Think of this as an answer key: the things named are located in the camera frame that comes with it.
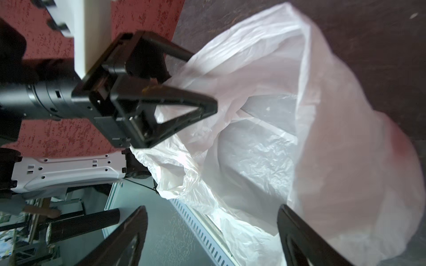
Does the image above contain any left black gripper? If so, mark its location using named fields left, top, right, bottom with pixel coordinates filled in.
left=1, top=31, right=194, bottom=148

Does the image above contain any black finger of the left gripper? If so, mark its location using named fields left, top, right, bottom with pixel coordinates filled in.
left=110, top=76, right=218, bottom=149

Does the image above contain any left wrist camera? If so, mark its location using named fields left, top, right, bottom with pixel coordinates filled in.
left=32, top=0, right=112, bottom=79

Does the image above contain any aluminium front rail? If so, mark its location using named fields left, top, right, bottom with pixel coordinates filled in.
left=103, top=179, right=240, bottom=266

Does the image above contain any white plastic bag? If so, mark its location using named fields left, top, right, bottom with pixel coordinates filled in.
left=133, top=3, right=426, bottom=266

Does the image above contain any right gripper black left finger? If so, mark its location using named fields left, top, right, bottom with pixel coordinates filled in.
left=77, top=206, right=148, bottom=266

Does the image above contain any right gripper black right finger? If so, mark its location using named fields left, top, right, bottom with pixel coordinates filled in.
left=277, top=205, right=352, bottom=266

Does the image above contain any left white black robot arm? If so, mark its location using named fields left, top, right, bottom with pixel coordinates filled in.
left=1, top=25, right=217, bottom=198

